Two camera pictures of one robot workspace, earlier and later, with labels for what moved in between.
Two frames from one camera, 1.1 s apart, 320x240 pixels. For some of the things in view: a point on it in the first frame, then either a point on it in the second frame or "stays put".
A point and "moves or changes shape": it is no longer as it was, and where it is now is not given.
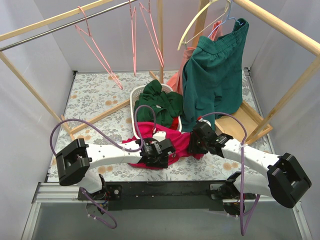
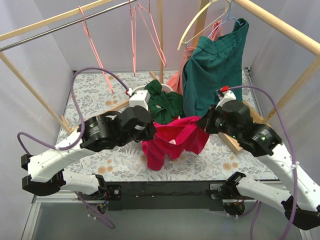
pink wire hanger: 88,33 -> 85,23
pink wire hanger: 148,10 stays put
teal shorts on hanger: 212,77 stays put
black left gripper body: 164,152 -> 148,132
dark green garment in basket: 168,105 stays put
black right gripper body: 196,139 -> 204,122
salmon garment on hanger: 175,80 stays put
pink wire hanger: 134,35 stays put
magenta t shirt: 180,140 moves or changes shape
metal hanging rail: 67,25 stays put
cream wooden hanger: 227,2 stays put
